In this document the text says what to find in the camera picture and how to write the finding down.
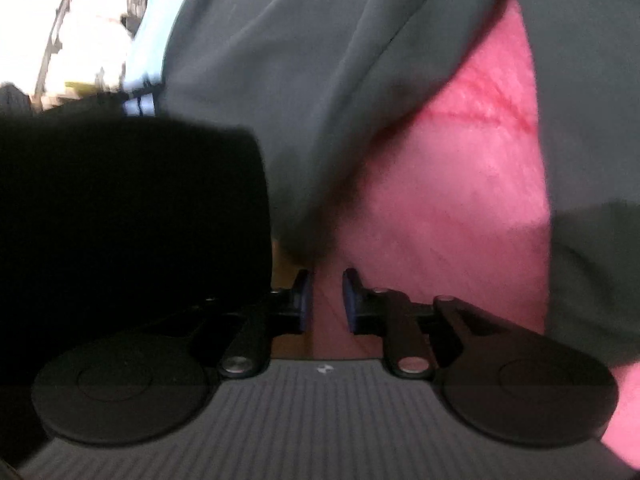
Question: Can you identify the person's black clothing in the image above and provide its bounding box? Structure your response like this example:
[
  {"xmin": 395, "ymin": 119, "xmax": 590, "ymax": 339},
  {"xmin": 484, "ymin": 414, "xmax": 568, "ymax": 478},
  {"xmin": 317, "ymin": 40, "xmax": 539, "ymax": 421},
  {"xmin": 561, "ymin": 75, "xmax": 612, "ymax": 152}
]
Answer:
[{"xmin": 0, "ymin": 82, "xmax": 273, "ymax": 466}]

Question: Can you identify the pink floral blanket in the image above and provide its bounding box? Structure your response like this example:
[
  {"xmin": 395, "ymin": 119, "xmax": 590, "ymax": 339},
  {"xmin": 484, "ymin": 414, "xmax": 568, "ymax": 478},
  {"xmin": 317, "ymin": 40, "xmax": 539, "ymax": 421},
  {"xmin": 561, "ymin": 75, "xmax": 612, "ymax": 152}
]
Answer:
[{"xmin": 270, "ymin": 0, "xmax": 640, "ymax": 466}]

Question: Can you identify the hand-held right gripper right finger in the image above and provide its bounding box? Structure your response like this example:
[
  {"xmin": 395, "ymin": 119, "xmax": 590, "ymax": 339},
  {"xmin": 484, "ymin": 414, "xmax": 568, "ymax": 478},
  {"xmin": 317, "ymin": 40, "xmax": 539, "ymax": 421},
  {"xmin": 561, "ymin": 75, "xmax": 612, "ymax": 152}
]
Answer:
[{"xmin": 341, "ymin": 267, "xmax": 543, "ymax": 380}]

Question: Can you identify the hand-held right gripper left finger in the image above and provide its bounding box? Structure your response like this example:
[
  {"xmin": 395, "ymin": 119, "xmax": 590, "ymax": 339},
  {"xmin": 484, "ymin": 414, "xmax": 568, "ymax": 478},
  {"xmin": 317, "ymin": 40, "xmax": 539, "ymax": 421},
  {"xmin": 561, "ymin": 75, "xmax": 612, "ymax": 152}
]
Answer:
[{"xmin": 219, "ymin": 269, "xmax": 315, "ymax": 380}]

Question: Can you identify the dark grey garment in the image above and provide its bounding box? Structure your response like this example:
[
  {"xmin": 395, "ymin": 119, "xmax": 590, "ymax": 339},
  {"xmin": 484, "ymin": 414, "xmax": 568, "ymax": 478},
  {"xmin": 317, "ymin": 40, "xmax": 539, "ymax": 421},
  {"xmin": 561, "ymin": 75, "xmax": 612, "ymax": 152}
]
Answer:
[{"xmin": 160, "ymin": 0, "xmax": 640, "ymax": 371}]

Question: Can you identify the light blue folded garment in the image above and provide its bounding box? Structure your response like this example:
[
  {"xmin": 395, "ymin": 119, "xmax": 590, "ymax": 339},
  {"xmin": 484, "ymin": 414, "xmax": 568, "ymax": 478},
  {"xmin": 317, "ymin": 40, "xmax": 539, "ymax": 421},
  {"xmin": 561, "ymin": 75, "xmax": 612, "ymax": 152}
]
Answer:
[{"xmin": 122, "ymin": 0, "xmax": 201, "ymax": 96}]

